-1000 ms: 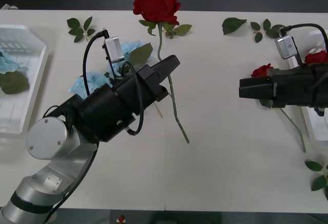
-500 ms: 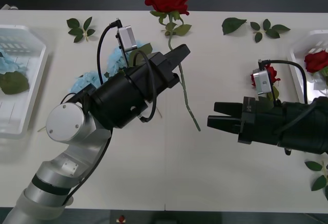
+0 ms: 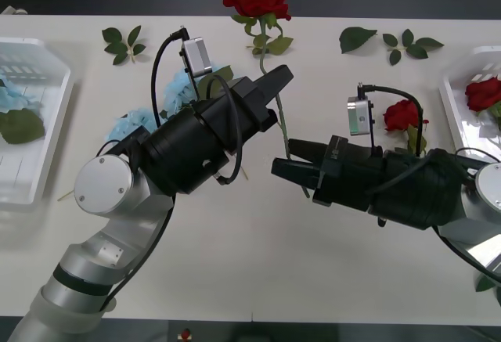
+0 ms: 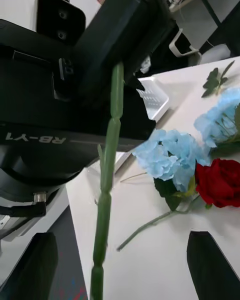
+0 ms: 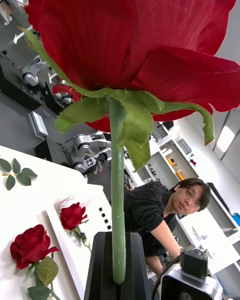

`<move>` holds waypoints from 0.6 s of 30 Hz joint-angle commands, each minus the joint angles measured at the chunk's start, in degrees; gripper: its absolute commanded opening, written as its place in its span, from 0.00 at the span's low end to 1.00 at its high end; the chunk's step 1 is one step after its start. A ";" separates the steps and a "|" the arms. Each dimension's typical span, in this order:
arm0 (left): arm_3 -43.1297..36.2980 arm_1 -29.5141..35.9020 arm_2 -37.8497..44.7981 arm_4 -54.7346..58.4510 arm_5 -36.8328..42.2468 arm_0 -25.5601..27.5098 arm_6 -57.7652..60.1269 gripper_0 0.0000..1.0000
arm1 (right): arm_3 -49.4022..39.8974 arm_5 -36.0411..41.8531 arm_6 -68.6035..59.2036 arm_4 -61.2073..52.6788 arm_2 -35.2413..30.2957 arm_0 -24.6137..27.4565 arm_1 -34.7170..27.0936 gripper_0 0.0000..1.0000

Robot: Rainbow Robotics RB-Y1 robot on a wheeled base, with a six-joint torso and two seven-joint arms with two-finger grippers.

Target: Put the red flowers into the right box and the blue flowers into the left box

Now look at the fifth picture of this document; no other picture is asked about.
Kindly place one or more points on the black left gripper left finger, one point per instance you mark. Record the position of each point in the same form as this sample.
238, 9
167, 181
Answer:
100, 267

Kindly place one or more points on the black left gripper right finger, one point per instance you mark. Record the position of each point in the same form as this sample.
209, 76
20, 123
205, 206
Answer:
136, 267

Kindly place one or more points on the large red artificial rose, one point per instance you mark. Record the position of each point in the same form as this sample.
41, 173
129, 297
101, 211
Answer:
125, 30

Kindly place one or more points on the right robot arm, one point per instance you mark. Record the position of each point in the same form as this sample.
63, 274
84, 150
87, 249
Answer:
193, 262

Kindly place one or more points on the person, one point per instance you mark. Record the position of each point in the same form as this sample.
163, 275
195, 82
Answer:
145, 210

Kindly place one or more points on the small red artificial rose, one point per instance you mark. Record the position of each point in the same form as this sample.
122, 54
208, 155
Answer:
72, 216

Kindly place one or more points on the shallow white box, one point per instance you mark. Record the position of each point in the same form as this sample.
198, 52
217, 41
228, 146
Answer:
92, 197

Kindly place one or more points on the red rose with pale leaf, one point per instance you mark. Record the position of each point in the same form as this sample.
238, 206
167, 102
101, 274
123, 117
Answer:
30, 245

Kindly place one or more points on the white desk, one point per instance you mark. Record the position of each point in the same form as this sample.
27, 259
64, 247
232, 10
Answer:
215, 245

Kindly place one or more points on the white shelf with goods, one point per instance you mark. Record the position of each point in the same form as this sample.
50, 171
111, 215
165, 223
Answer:
160, 160

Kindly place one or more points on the blue box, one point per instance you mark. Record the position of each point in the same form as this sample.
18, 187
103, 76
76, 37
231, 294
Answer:
236, 219

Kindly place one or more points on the loose green leaf twig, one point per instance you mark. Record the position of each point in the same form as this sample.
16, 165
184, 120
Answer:
23, 178

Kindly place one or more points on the silver grey robot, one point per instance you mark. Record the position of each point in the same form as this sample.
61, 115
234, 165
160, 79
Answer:
66, 98
31, 77
82, 142

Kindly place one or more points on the black box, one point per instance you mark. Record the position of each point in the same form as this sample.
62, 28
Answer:
43, 151

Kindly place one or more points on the grey flat device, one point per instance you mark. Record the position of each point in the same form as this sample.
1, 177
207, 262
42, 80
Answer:
38, 125

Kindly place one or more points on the black desk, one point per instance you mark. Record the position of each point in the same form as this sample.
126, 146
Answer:
15, 92

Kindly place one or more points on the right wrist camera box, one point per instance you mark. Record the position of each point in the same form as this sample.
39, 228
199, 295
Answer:
200, 287

